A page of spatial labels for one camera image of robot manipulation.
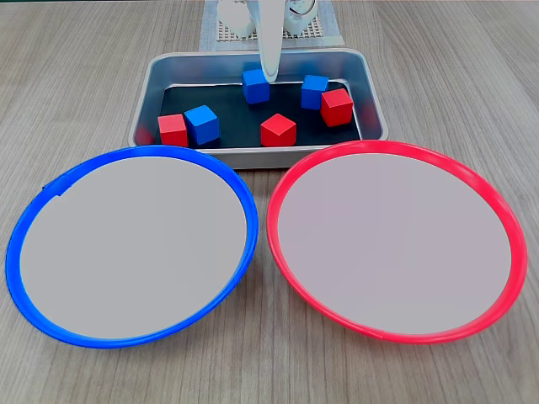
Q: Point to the blue wooden cube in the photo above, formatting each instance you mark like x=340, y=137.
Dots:
x=256, y=90
x=203, y=124
x=311, y=90

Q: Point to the red wooden cube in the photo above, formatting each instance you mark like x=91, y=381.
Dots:
x=337, y=108
x=278, y=131
x=172, y=130

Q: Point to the black tray liner mat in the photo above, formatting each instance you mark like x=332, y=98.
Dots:
x=236, y=113

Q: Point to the silver metal tray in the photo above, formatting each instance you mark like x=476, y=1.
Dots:
x=189, y=67

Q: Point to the beige mesh mat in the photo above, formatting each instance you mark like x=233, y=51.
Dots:
x=316, y=31

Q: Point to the translucent white base sheet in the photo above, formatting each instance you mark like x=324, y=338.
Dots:
x=332, y=25

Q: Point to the red rimmed white dish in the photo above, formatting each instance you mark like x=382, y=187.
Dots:
x=396, y=244

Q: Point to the blue rimmed white dish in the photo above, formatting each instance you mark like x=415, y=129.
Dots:
x=126, y=252

